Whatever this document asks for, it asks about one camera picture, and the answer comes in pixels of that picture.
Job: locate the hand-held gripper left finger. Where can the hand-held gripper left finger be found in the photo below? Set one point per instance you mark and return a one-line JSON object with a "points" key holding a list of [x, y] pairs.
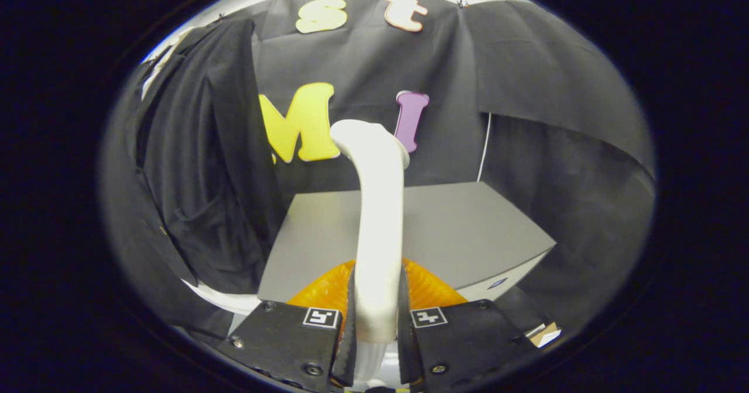
{"points": [[281, 337]]}

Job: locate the beige cabinet with grey top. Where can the beige cabinet with grey top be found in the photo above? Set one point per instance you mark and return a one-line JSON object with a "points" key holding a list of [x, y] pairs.
{"points": [[456, 229]]}

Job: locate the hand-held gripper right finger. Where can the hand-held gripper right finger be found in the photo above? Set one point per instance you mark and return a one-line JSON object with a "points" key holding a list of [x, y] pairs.
{"points": [[462, 340]]}

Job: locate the white garment steamer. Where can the white garment steamer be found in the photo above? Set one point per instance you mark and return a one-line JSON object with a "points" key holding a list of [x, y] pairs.
{"points": [[380, 217]]}

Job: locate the cardboard box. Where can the cardboard box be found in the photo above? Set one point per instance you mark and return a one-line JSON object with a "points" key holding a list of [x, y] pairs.
{"points": [[544, 335]]}

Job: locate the black backdrop cloth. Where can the black backdrop cloth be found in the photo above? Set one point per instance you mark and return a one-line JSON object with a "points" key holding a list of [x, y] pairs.
{"points": [[556, 89]]}

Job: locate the black suit jacket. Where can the black suit jacket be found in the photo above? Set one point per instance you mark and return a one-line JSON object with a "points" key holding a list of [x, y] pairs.
{"points": [[199, 176]]}

